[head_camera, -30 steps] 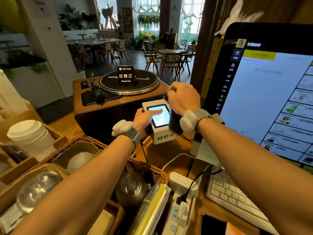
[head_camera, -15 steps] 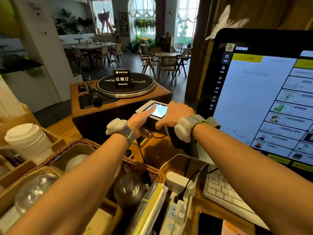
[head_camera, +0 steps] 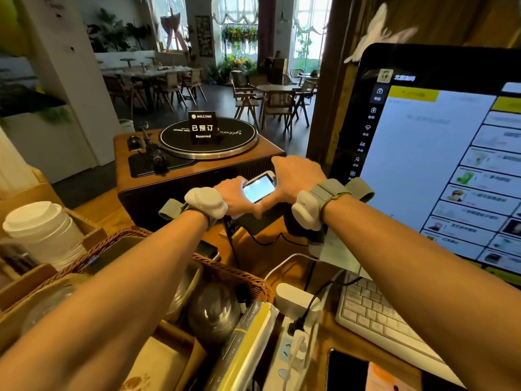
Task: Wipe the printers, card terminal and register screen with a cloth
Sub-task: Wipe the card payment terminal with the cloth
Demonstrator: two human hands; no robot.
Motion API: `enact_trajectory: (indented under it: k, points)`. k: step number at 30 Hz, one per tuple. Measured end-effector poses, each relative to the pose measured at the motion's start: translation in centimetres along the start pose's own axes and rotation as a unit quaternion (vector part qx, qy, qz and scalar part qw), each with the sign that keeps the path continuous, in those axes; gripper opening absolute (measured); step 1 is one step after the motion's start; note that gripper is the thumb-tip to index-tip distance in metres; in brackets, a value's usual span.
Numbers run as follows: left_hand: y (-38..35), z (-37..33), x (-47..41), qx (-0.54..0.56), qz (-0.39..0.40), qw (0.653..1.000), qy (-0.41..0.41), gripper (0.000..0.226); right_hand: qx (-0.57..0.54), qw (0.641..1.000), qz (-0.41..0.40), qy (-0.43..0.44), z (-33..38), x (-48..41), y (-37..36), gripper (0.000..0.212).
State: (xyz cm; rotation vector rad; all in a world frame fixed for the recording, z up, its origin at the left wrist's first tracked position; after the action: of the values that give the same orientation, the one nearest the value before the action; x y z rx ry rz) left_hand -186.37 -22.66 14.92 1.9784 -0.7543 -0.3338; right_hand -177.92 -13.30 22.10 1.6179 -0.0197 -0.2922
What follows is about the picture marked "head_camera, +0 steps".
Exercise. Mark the hanging green plants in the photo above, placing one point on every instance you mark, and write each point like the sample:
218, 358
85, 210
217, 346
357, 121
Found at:
239, 35

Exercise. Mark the black touchscreen monitor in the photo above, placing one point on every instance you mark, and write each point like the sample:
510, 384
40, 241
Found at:
435, 158

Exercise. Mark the wooden chair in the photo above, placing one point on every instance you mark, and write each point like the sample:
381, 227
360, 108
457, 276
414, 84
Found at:
245, 97
171, 89
194, 83
279, 109
305, 97

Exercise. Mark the person's left forearm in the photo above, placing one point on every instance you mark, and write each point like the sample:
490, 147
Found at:
101, 305

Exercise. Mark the wicker basket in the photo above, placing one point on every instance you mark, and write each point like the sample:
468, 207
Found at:
228, 272

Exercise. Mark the white butterfly decoration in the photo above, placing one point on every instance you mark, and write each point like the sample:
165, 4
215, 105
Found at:
376, 32

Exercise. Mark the potted green plant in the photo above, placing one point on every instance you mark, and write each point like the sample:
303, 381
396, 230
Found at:
116, 32

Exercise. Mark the white power adapter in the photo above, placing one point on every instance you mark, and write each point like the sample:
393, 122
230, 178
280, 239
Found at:
296, 301

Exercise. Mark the black smartphone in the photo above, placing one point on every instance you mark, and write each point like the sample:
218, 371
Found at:
346, 372

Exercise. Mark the white right wrist tracker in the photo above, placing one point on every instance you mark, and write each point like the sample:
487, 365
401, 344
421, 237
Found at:
321, 201

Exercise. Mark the white paper receipt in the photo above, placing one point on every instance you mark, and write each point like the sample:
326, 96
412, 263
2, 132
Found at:
342, 252

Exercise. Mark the clear dome lid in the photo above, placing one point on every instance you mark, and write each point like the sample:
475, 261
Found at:
213, 311

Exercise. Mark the person's right thumb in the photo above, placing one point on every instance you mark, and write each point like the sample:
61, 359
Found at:
272, 200

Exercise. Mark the person's right hand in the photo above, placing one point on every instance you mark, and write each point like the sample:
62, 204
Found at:
296, 175

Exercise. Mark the round wooden table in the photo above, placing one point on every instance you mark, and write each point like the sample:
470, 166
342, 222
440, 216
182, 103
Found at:
276, 88

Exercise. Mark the white power strip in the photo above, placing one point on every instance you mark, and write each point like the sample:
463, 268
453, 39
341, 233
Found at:
289, 354

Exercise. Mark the white smartphone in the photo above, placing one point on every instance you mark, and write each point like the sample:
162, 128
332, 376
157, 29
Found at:
258, 188

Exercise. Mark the wooden organizer box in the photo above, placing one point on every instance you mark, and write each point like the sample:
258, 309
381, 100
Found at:
36, 280

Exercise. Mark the white keyboard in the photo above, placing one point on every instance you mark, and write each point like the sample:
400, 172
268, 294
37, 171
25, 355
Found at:
378, 317

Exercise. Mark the yellow packet of straws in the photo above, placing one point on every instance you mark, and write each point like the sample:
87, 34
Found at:
244, 346

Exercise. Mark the long dining table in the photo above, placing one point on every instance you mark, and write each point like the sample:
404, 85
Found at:
150, 75

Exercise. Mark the white wrist tracker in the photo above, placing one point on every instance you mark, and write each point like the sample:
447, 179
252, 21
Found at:
203, 204
321, 201

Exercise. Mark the white left wrist tracker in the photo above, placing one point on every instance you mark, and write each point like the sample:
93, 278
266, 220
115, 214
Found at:
203, 204

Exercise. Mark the person's right forearm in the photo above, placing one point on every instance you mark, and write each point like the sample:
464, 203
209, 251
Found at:
427, 289

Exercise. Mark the person's left hand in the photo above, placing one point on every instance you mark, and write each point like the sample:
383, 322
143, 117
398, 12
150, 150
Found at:
233, 196

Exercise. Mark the stack of white cup lids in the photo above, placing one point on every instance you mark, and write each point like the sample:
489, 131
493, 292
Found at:
40, 232

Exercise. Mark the person's left thumb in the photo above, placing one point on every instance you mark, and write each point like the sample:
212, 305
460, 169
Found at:
252, 208

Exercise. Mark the black reserved sign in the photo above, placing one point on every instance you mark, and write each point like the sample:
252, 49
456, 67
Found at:
203, 126

